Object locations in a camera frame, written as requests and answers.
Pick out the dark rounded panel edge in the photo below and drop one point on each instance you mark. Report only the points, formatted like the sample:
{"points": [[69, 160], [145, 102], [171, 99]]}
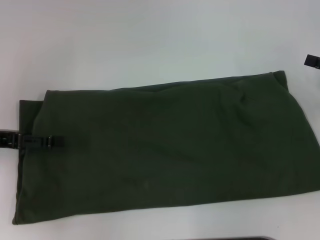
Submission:
{"points": [[235, 238]]}

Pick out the dark green FREE t-shirt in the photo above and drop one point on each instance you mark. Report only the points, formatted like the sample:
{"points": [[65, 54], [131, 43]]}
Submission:
{"points": [[160, 150]]}

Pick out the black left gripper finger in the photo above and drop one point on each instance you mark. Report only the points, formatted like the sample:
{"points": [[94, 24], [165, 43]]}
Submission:
{"points": [[35, 142]]}

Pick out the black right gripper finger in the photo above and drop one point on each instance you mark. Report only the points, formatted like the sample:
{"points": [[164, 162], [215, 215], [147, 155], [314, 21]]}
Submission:
{"points": [[312, 61]]}

